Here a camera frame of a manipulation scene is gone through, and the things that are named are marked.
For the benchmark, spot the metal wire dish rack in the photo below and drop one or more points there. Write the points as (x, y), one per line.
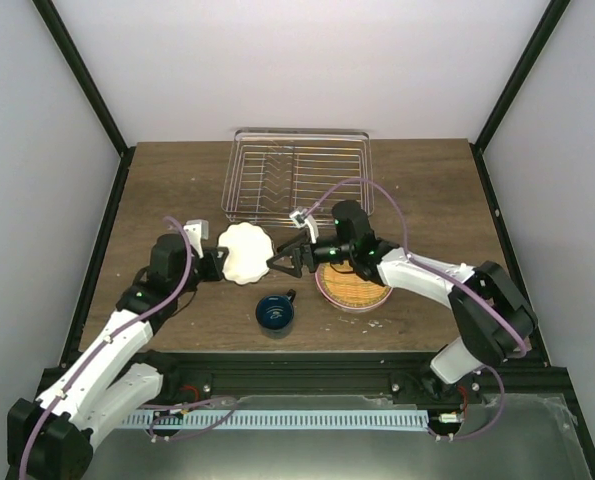
(273, 171)

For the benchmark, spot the right black frame post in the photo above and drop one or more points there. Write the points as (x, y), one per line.
(538, 40)

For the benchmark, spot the black frame post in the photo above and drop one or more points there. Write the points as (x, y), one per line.
(538, 40)
(69, 51)

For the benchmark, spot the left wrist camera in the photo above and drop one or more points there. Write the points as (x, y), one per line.
(197, 231)

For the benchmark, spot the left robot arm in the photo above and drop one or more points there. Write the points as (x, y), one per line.
(56, 435)

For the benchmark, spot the pink plate with woven pattern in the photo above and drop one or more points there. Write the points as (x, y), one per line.
(345, 290)

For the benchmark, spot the white scalloped bowl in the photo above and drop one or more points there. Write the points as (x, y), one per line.
(249, 248)

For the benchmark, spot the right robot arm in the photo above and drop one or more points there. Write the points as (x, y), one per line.
(494, 319)

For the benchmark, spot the dark blue mug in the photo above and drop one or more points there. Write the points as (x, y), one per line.
(275, 314)

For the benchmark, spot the light blue slotted cable duct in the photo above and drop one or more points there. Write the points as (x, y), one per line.
(380, 420)

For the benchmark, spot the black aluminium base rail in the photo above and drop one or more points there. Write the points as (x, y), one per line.
(405, 377)

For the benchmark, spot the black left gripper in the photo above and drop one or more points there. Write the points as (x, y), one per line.
(217, 264)

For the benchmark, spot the left black frame post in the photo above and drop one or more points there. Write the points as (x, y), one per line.
(69, 51)

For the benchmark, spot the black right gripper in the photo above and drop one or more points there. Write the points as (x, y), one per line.
(305, 253)

